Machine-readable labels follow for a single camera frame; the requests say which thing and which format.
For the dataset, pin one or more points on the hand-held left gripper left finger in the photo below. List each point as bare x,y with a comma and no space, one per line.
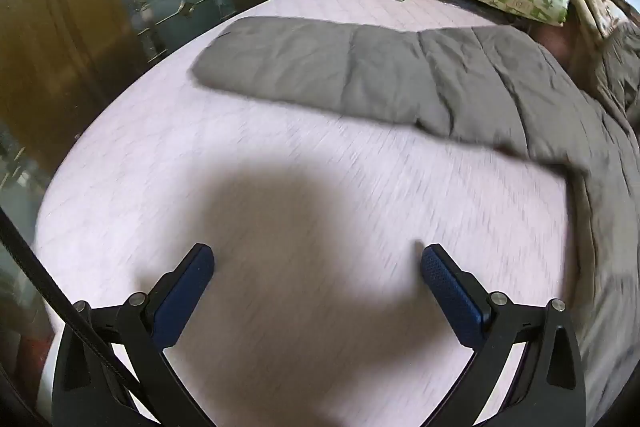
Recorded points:
185,292

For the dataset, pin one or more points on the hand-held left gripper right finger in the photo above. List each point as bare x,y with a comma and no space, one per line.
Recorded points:
450,292

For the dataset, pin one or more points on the grey quilted jacket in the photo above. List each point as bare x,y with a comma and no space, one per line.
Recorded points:
450,77

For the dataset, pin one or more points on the pink quilted bed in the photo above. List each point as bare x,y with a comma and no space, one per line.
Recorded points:
300,207

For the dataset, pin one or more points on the wooden glass-door cabinet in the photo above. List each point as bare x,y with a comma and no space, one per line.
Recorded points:
75,32

